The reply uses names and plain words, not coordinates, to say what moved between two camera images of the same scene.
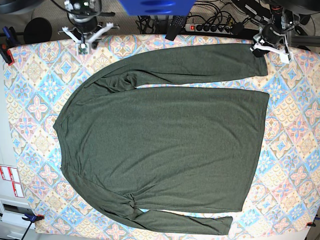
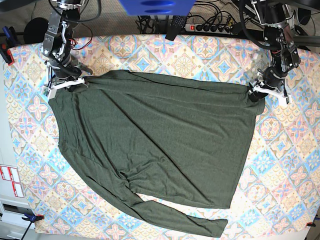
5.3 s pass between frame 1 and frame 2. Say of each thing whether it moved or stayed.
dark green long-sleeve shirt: moved
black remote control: stayed
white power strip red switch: stayed
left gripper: moved
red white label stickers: stayed
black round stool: stayed
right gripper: moved
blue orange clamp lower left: stayed
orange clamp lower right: stayed
